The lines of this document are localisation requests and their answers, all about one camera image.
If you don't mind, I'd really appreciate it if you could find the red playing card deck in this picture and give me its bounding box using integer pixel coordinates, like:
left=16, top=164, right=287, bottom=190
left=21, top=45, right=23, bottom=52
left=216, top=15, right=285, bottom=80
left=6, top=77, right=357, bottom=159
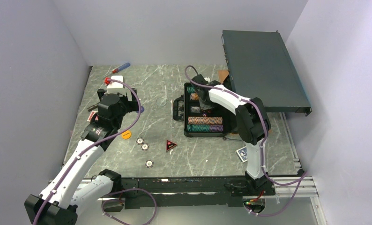
left=87, top=110, right=98, bottom=122

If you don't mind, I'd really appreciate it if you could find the red triangular dealer button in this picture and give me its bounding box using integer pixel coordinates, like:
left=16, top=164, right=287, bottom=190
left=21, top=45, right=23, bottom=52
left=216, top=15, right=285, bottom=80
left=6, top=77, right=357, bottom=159
left=165, top=140, right=178, bottom=152

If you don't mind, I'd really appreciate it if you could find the blue playing card deck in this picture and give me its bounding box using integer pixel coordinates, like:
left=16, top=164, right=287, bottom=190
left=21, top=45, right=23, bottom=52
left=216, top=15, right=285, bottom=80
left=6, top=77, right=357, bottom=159
left=235, top=147, right=248, bottom=163

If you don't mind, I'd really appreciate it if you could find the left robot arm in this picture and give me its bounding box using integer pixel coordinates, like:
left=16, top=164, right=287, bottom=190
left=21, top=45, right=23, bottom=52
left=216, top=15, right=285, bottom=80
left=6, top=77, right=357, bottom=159
left=24, top=89, right=141, bottom=225

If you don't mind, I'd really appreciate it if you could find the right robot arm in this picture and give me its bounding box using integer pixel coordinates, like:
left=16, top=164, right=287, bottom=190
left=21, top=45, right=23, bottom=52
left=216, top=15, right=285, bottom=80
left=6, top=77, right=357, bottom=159
left=189, top=75, right=272, bottom=195

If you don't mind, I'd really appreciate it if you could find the chip row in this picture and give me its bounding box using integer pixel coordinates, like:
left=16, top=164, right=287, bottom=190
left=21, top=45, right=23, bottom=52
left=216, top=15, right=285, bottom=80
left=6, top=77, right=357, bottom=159
left=186, top=86, right=196, bottom=94
left=186, top=124, right=224, bottom=133
left=190, top=93, right=199, bottom=101
left=187, top=117, right=223, bottom=125

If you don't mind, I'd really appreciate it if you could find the top chip row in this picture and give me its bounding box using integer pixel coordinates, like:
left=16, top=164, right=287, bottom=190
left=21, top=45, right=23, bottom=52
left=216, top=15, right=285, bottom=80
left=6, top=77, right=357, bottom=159
left=186, top=86, right=196, bottom=94

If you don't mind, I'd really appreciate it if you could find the black poker chip case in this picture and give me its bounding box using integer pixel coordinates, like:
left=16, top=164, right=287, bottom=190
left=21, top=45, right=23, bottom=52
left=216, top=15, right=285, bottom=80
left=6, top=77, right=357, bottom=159
left=172, top=82, right=237, bottom=137

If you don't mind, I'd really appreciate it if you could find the clear glass lens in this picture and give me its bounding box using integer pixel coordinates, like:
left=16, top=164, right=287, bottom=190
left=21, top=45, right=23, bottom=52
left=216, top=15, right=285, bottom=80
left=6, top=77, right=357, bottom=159
left=156, top=97, right=167, bottom=106

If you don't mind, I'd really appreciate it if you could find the bottom chip row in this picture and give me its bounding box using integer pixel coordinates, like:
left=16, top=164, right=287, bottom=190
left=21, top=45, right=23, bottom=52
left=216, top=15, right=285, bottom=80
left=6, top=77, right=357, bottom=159
left=186, top=124, right=224, bottom=133

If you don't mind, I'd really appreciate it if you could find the orange big blind button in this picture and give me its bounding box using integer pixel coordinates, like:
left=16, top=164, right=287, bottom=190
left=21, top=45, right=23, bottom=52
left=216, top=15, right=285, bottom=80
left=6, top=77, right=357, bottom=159
left=121, top=130, right=132, bottom=140

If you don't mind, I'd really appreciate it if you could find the blue red screwdriver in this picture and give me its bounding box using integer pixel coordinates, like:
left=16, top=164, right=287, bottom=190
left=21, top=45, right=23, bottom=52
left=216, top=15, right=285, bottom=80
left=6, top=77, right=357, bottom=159
left=108, top=62, right=131, bottom=74

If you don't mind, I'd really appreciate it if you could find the poker chip upper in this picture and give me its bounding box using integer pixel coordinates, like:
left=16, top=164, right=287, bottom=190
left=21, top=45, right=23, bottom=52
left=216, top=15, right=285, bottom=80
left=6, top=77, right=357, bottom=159
left=136, top=138, right=144, bottom=145

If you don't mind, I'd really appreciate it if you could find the poker chip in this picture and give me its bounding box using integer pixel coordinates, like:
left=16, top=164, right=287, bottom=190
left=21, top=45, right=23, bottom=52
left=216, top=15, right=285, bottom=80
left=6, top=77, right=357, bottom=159
left=141, top=143, right=149, bottom=151
left=136, top=138, right=144, bottom=145
left=145, top=160, right=154, bottom=168

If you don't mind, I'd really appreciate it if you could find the poker chip middle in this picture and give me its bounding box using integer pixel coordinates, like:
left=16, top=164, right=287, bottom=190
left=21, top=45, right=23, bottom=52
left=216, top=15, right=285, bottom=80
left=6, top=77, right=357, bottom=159
left=141, top=143, right=149, bottom=151

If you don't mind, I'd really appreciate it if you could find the poker chip lower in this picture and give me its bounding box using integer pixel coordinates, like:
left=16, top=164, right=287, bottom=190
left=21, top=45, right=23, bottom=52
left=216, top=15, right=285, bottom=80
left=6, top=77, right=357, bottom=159
left=145, top=160, right=154, bottom=168

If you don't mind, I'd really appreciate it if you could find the dark grey rack box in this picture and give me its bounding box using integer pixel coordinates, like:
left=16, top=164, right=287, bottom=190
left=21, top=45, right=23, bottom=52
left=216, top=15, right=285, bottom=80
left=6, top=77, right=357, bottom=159
left=222, top=30, right=312, bottom=116

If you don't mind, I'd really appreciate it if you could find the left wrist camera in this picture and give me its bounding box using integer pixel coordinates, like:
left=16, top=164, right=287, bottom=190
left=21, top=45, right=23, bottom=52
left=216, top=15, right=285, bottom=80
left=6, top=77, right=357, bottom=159
left=104, top=75, right=126, bottom=95

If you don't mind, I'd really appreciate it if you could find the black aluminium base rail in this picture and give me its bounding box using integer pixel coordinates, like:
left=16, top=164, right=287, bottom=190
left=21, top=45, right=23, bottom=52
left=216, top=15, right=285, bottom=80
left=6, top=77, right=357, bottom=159
left=48, top=175, right=319, bottom=209

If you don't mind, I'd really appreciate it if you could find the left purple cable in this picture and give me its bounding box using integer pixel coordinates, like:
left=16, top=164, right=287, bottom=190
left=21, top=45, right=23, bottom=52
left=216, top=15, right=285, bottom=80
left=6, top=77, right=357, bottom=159
left=32, top=78, right=142, bottom=225

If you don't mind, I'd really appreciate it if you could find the purple cable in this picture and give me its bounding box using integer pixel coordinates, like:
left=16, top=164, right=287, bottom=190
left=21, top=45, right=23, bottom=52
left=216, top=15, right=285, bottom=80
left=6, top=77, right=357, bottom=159
left=32, top=78, right=142, bottom=225
left=185, top=65, right=307, bottom=186

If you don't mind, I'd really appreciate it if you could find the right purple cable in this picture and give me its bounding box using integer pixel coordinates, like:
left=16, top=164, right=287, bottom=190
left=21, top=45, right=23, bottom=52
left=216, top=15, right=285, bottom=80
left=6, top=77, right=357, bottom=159
left=185, top=65, right=307, bottom=186

